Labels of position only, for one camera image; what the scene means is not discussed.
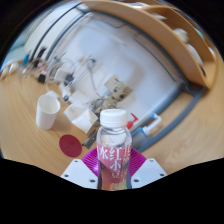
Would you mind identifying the white charger block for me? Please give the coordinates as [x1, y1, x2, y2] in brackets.
[54, 68, 70, 83]

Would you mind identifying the flat round red coaster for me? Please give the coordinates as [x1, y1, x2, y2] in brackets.
[58, 134, 83, 158]

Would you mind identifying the grey metal frame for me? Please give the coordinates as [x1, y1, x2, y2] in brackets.
[24, 3, 208, 154]

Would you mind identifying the small blue tube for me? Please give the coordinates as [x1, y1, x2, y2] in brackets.
[22, 53, 31, 68]

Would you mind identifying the wooden wardrobe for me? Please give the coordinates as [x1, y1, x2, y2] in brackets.
[141, 49, 224, 176]

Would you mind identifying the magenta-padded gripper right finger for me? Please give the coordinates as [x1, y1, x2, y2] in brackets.
[128, 148, 168, 190]

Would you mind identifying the small black box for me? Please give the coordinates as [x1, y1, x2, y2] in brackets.
[37, 73, 47, 84]

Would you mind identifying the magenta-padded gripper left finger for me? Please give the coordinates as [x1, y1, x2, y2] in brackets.
[60, 148, 101, 190]

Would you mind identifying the black comb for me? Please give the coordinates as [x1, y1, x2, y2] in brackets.
[81, 128, 100, 150]

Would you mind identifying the clear bottle with pink label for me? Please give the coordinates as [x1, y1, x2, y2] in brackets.
[96, 108, 133, 192]

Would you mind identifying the white tissue pack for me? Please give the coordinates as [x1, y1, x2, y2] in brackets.
[63, 99, 100, 134]

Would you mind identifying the brown robot figurine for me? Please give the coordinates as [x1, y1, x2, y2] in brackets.
[91, 74, 133, 114]

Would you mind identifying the white paper cup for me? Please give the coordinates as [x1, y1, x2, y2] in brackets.
[35, 94, 62, 131]

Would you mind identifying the wooden shelf unit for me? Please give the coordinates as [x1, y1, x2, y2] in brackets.
[79, 0, 219, 89]

